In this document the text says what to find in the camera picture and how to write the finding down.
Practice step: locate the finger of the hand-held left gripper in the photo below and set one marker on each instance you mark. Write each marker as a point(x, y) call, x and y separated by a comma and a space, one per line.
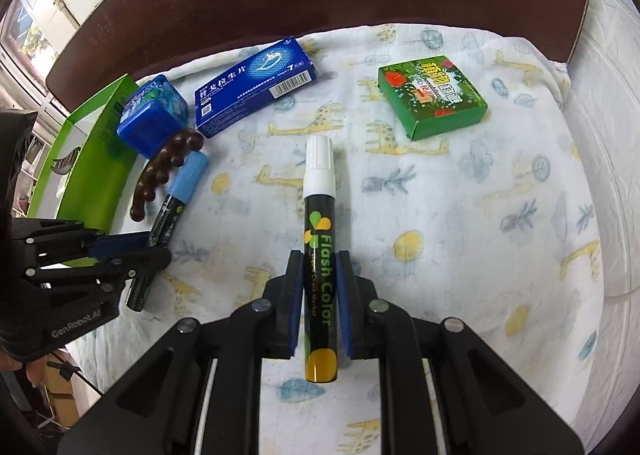
point(145, 260)
point(125, 242)

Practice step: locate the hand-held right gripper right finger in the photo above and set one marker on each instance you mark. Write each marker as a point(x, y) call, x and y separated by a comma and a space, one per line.
point(345, 305)

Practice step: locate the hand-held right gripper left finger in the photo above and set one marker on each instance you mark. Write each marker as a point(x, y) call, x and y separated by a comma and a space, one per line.
point(295, 305)

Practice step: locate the brown wooden massager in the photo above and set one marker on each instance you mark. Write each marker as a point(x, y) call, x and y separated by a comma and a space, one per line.
point(160, 170)

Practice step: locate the blue-capped black marker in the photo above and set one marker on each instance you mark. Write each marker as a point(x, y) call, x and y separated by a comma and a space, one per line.
point(182, 180)

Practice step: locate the green cardboard box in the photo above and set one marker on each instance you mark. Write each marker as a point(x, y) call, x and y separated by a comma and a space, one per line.
point(100, 160)

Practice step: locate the white-capped black marker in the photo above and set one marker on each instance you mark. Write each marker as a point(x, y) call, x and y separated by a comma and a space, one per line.
point(320, 215)

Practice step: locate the blue plastic container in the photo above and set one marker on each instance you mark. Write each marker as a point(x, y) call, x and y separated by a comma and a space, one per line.
point(150, 115)

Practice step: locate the blue medicine box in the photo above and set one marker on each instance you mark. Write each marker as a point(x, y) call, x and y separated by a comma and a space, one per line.
point(250, 85)

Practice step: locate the small green box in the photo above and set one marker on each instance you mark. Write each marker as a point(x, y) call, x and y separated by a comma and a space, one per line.
point(430, 95)

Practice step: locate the person's left hand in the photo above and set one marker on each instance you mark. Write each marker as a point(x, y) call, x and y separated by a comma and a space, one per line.
point(10, 364)

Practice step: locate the brown cardboard carton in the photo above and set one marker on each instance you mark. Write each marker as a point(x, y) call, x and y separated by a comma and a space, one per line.
point(62, 395)

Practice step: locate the giraffe printed blanket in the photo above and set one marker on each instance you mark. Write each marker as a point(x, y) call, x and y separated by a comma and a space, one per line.
point(450, 235)

